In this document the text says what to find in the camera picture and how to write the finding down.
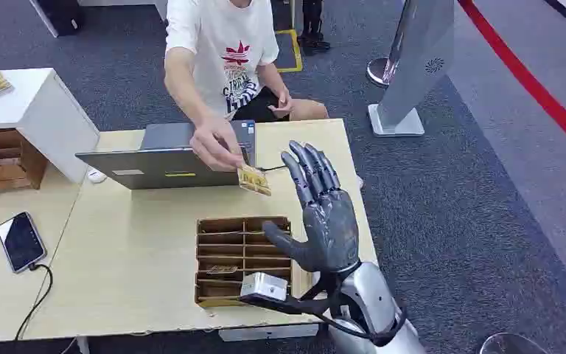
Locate robot right grey hand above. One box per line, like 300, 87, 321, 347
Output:
262, 140, 361, 274

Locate person's left hand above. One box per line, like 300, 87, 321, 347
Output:
267, 86, 294, 120

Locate person's right hand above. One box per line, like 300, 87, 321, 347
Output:
189, 114, 245, 173

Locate yellow printed card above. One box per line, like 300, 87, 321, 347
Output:
237, 164, 273, 198

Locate yellow floor tape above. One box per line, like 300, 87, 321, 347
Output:
275, 29, 304, 74

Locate grey laptop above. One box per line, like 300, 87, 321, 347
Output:
74, 120, 258, 191

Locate black humanoid legs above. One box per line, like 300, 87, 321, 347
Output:
296, 0, 332, 55

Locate person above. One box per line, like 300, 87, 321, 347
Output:
163, 0, 330, 173

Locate round metal stanchion base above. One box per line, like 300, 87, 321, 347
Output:
365, 57, 404, 89

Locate wooden card box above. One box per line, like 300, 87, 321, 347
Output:
194, 215, 295, 309

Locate white computer mouse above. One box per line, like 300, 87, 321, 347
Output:
85, 166, 108, 185

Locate grey standing kiosk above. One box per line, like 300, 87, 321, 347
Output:
367, 0, 455, 138

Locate white cabinet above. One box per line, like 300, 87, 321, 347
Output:
0, 67, 102, 185

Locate wooden slotted organizer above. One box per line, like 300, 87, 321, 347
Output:
0, 128, 49, 195

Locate round glossy grey base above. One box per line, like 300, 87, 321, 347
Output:
478, 333, 553, 354

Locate black smartphone white case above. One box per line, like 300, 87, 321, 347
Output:
0, 211, 49, 274

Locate red barrier strip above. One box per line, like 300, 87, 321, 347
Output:
458, 0, 566, 163

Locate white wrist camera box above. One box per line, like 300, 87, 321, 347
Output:
240, 272, 289, 302

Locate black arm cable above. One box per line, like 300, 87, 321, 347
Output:
307, 293, 409, 348

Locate white desk frame bar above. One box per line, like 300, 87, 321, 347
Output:
217, 324, 320, 342

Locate black phone cable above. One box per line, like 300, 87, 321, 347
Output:
14, 263, 55, 342

